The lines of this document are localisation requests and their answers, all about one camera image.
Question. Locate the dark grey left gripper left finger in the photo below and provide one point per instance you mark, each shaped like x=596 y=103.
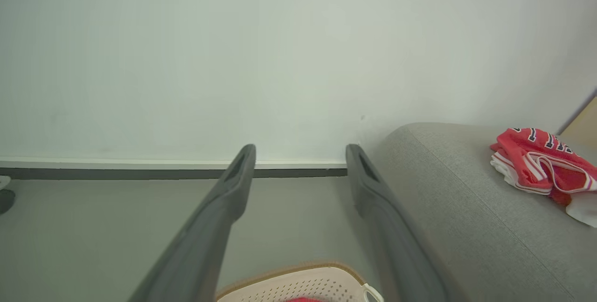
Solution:
x=205 y=236

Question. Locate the black caster wheel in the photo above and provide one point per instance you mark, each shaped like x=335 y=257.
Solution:
x=5 y=200

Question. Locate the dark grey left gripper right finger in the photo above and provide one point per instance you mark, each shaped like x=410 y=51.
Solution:
x=392 y=236

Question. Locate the grey fabric sofa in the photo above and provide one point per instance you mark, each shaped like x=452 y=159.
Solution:
x=466 y=227

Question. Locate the red garment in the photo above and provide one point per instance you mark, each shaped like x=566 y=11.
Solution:
x=304 y=299

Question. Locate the beige wooden panel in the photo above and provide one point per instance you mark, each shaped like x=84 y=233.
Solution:
x=583 y=127

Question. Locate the red basketball jersey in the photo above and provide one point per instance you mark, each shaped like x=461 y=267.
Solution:
x=541 y=162

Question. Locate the white laundry basket brown rim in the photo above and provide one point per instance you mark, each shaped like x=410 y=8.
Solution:
x=303 y=283

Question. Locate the white and black baseboard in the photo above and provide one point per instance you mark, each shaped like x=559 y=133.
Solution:
x=140 y=168

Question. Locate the white cloth garment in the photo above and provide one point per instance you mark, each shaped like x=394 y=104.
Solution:
x=584 y=211

